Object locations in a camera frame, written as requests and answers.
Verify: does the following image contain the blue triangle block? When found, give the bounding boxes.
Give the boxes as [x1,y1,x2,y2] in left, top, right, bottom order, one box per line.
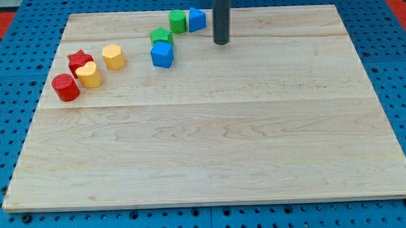
[188,7,206,32]

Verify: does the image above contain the blue cube block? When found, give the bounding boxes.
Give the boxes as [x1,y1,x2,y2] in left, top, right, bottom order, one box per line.
[150,41,174,68]

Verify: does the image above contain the light wooden board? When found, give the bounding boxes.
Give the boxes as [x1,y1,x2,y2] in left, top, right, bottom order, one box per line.
[2,5,406,213]

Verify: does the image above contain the green star block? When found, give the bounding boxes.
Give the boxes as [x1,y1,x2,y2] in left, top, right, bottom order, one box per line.
[150,26,173,45]

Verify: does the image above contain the green cylinder block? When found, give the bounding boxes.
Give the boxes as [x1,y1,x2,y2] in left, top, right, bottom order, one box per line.
[168,9,187,35]

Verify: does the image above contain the yellow hexagon block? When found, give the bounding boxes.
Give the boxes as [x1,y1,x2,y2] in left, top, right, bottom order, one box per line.
[102,44,125,70]

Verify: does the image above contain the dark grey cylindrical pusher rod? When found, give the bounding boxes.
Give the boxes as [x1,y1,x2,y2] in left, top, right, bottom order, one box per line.
[212,0,231,45]

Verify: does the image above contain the yellow heart block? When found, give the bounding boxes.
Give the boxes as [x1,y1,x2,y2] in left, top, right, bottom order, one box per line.
[76,61,102,88]

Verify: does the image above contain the red star block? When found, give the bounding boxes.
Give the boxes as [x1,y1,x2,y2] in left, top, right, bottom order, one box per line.
[68,49,93,78]

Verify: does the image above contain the red cylinder block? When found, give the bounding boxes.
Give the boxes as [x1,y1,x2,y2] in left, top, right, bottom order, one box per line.
[51,73,80,102]

